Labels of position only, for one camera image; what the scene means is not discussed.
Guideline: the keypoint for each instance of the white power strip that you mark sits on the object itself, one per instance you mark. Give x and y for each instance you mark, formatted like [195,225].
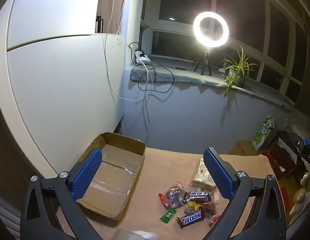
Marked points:
[142,59]

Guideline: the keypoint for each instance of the brown chocolate bar white label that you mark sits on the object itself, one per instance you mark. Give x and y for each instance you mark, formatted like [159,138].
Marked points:
[191,218]

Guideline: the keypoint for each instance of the beige plush toy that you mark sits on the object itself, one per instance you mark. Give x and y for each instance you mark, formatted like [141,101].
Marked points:
[299,192]

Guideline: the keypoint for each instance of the white cabinet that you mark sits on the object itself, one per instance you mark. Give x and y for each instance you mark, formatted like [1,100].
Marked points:
[57,80]

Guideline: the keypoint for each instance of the brown chocolate bar blue label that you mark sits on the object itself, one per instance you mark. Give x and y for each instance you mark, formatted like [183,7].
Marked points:
[198,197]

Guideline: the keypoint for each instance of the cardboard box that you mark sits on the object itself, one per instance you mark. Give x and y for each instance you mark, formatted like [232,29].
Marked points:
[112,170]

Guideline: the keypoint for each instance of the small flowering plant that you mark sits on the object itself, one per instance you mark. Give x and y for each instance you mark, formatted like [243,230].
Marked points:
[223,65]

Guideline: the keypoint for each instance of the sandwich bread pack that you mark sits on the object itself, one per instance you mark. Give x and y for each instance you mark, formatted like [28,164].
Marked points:
[202,175]

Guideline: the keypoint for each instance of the small yellow candy packet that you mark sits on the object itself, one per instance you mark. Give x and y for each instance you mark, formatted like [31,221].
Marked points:
[191,207]

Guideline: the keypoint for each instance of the clear packet of dark snack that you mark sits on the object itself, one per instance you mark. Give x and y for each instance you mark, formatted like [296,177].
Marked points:
[175,196]
[209,211]

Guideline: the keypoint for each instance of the green candy packet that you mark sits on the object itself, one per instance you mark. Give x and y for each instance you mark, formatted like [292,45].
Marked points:
[167,215]

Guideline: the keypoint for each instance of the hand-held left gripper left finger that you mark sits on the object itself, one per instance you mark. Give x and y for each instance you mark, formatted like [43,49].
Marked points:
[86,172]

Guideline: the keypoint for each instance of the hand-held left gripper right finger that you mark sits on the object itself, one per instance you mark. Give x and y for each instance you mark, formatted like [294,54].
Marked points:
[217,172]

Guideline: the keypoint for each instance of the window frame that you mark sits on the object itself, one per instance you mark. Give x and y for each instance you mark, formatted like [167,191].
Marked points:
[155,26]

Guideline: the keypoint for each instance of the black storage box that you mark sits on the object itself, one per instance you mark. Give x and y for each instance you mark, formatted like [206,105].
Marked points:
[289,142]

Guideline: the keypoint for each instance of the black bottle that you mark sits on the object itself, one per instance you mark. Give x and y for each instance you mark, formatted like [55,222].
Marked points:
[99,25]

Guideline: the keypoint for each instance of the potted spider plant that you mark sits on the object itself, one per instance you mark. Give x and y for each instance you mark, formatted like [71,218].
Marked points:
[236,73]

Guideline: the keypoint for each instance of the green printed carton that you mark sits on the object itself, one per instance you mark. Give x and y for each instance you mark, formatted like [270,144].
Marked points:
[263,135]

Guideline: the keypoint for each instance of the red packaging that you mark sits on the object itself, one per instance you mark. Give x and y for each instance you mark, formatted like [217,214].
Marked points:
[277,162]

